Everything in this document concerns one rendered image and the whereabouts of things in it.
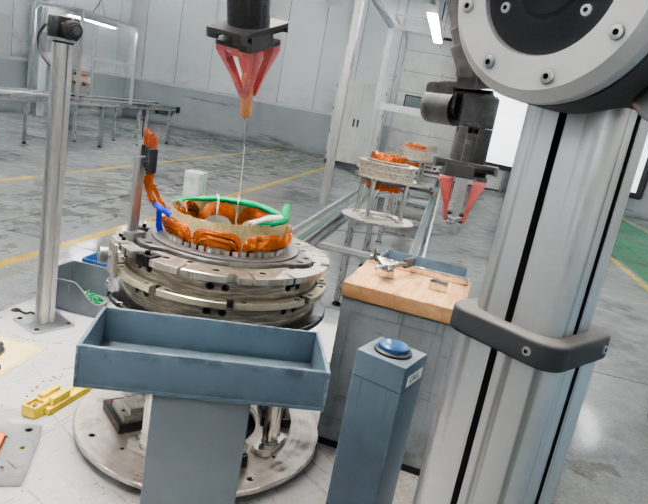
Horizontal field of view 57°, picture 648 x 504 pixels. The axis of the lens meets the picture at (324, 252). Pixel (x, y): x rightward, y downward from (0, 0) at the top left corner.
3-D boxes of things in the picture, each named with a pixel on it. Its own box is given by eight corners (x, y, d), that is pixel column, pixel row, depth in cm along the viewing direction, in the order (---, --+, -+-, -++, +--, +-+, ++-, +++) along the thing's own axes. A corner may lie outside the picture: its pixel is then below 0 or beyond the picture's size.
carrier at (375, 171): (355, 207, 341) (365, 155, 334) (420, 223, 328) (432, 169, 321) (330, 214, 305) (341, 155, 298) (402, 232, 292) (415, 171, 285)
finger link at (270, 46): (210, 97, 83) (208, 28, 77) (242, 85, 88) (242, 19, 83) (249, 110, 80) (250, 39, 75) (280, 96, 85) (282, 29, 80)
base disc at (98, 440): (163, 349, 121) (164, 345, 120) (344, 406, 111) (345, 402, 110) (12, 440, 84) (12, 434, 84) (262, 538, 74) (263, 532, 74)
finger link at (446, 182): (433, 214, 102) (445, 160, 100) (475, 223, 100) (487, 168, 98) (428, 219, 96) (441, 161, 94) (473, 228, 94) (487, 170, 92)
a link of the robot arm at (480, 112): (488, 88, 89) (508, 94, 93) (452, 84, 94) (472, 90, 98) (477, 134, 91) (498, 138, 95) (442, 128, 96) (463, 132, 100)
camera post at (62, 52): (54, 324, 126) (74, 43, 112) (40, 327, 123) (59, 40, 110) (47, 319, 127) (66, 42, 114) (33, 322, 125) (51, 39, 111)
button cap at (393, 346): (372, 348, 76) (374, 341, 76) (386, 341, 80) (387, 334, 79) (400, 359, 74) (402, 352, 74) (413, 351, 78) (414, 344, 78)
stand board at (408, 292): (368, 269, 112) (370, 257, 112) (468, 294, 108) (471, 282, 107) (340, 295, 93) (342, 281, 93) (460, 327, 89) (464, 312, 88)
